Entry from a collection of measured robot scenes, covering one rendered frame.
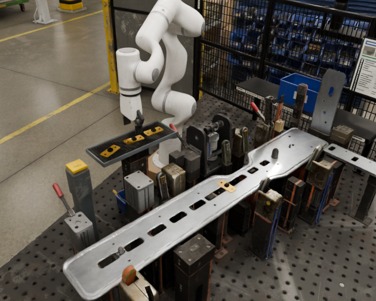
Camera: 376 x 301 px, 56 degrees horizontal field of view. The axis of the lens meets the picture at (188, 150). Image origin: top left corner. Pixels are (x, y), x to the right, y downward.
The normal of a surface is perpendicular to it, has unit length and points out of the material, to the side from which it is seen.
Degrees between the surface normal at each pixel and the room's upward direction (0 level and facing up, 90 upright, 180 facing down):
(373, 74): 90
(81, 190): 90
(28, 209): 0
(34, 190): 0
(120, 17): 89
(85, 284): 0
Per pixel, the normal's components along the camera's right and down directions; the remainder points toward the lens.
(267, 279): 0.03, -0.83
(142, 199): 0.68, 0.42
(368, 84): -0.74, 0.37
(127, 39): -0.50, 0.47
